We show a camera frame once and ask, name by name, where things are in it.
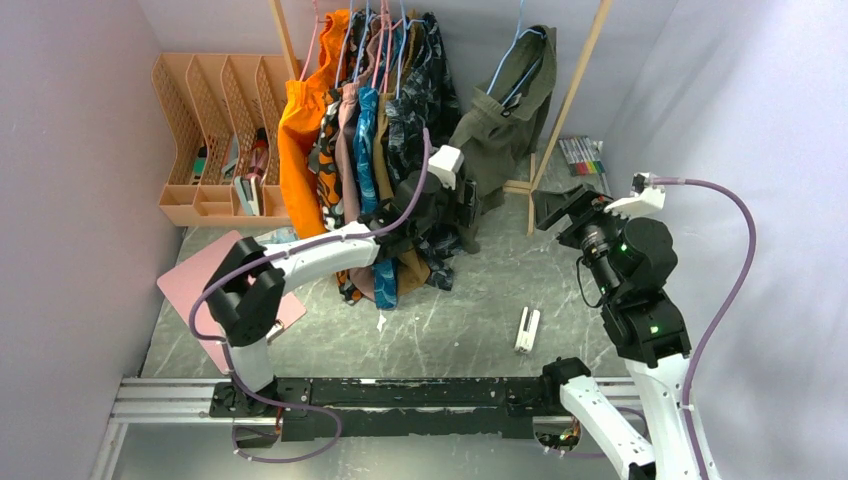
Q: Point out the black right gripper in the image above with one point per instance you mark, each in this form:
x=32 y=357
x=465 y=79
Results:
x=582 y=204

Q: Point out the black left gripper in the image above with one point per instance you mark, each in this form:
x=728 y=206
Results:
x=461 y=213

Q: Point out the olive green shorts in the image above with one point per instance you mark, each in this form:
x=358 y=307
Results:
x=493 y=138

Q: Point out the blue wire hanger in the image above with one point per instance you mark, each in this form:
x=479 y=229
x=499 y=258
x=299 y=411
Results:
x=521 y=32

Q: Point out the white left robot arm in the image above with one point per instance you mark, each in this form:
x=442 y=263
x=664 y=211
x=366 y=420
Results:
x=238 y=306

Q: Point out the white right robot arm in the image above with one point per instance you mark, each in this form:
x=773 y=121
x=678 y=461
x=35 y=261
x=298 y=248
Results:
x=630 y=256

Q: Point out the brown hanging shorts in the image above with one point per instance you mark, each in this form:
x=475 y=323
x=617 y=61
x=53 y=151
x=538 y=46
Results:
x=410 y=270

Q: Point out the dark leaf-print shorts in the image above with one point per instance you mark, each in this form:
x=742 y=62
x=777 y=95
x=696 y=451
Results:
x=427 y=101

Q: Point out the pink hanging shorts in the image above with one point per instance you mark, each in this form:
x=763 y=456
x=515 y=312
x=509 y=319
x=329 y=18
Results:
x=364 y=26

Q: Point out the blue patterned shorts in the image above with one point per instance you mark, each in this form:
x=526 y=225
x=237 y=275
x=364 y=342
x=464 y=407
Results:
x=384 y=282

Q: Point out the black orange patterned shorts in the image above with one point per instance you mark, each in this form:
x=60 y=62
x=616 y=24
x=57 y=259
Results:
x=322 y=159

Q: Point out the orange hanging shorts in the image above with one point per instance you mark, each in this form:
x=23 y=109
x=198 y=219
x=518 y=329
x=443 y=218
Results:
x=298 y=129

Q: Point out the set of coloured markers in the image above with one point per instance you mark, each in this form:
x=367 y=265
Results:
x=583 y=155

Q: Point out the wooden clothes rack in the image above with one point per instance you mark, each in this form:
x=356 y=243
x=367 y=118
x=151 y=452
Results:
x=537 y=167

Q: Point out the white stapler on table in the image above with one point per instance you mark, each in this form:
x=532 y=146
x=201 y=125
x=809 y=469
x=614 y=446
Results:
x=527 y=330

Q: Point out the blue correction tape package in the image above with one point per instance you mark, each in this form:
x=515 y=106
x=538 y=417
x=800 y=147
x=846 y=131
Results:
x=278 y=236

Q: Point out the peach desk organizer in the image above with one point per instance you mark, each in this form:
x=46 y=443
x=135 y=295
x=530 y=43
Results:
x=216 y=105

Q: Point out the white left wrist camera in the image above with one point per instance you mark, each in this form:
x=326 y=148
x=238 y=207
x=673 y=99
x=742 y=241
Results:
x=445 y=164

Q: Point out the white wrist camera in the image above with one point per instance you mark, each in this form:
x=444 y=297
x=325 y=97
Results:
x=645 y=198
x=445 y=164

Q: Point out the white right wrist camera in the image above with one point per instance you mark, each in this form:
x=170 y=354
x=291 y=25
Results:
x=645 y=198

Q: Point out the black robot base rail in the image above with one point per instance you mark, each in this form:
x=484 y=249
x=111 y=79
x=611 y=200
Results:
x=354 y=407

